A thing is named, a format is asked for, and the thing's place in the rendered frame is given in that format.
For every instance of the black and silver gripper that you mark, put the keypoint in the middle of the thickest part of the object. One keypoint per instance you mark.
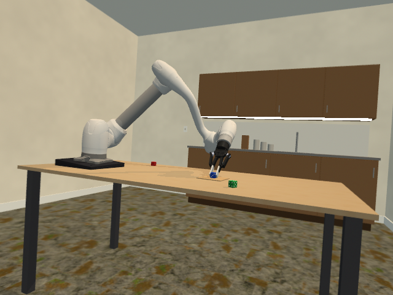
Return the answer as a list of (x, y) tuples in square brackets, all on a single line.
[(220, 152)]

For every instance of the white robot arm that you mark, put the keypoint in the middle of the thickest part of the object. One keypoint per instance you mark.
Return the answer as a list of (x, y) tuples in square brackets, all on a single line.
[(98, 135)]

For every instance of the green die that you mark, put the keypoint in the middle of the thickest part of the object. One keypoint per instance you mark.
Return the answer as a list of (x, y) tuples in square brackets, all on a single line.
[(232, 183)]

